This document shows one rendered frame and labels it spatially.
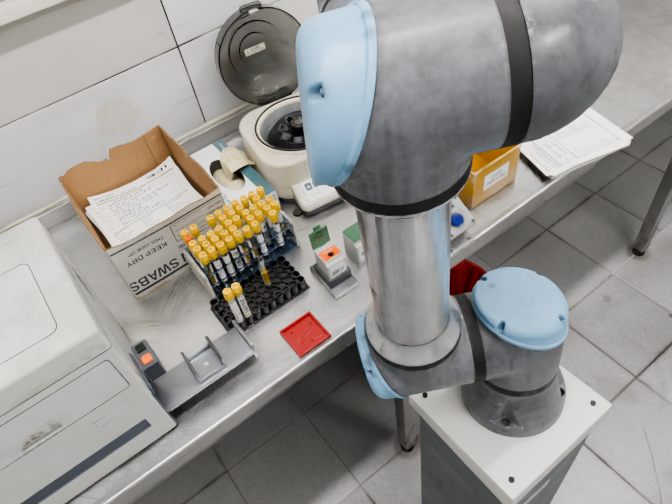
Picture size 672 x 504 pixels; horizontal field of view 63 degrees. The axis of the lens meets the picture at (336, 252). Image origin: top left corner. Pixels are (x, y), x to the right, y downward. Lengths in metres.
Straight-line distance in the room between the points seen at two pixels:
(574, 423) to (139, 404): 0.63
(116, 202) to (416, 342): 0.84
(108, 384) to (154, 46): 0.76
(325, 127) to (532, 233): 2.03
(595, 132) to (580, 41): 1.00
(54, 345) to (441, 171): 0.54
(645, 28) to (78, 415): 1.63
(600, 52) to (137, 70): 1.07
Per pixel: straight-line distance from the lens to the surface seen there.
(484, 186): 1.16
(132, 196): 1.29
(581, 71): 0.39
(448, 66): 0.36
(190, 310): 1.11
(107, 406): 0.87
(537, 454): 0.87
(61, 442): 0.89
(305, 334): 1.01
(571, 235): 2.37
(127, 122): 1.36
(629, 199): 2.57
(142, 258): 1.11
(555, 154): 1.31
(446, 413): 0.88
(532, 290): 0.73
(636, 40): 1.76
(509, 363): 0.73
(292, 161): 1.16
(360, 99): 0.35
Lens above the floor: 1.72
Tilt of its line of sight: 49 degrees down
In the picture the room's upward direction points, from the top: 11 degrees counter-clockwise
